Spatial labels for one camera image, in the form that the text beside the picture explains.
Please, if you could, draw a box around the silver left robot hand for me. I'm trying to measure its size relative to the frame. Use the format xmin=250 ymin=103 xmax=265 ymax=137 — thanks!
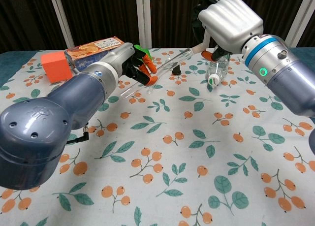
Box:
xmin=100 ymin=41 xmax=158 ymax=86

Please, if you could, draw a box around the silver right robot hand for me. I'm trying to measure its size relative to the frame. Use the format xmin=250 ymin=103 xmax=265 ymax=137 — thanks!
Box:
xmin=190 ymin=0 xmax=264 ymax=62

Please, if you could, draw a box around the white rubber stopper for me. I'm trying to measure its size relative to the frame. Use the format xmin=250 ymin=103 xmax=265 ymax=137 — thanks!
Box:
xmin=192 ymin=43 xmax=206 ymax=55

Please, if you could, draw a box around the clear glass test tube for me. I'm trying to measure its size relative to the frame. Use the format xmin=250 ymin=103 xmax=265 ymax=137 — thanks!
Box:
xmin=120 ymin=47 xmax=195 ymax=99

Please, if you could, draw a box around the green toy building block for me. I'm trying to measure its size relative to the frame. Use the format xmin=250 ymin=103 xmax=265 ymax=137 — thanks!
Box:
xmin=133 ymin=44 xmax=155 ymax=65

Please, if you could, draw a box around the blue orange biscuit box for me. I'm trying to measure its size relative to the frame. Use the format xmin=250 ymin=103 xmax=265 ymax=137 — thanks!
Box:
xmin=64 ymin=36 xmax=127 ymax=73

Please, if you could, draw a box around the dark pleated curtain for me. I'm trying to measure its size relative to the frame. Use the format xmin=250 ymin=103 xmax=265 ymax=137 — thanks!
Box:
xmin=0 ymin=0 xmax=315 ymax=54

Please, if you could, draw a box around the clear plastic water bottle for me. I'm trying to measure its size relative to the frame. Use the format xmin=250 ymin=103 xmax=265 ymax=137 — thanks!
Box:
xmin=205 ymin=52 xmax=231 ymax=87

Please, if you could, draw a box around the orange foam cube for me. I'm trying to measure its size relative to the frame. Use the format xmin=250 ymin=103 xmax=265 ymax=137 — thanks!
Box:
xmin=40 ymin=51 xmax=73 ymax=84

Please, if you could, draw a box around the orange fruit print tablecloth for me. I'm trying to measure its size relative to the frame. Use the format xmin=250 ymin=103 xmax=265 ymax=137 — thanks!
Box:
xmin=0 ymin=47 xmax=315 ymax=226

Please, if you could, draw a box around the white partition frame post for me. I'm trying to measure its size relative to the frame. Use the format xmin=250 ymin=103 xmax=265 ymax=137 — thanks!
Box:
xmin=48 ymin=0 xmax=75 ymax=49
xmin=283 ymin=0 xmax=315 ymax=47
xmin=135 ymin=0 xmax=152 ymax=49

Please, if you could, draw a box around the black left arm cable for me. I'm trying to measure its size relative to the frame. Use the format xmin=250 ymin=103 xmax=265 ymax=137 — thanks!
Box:
xmin=65 ymin=124 xmax=91 ymax=145

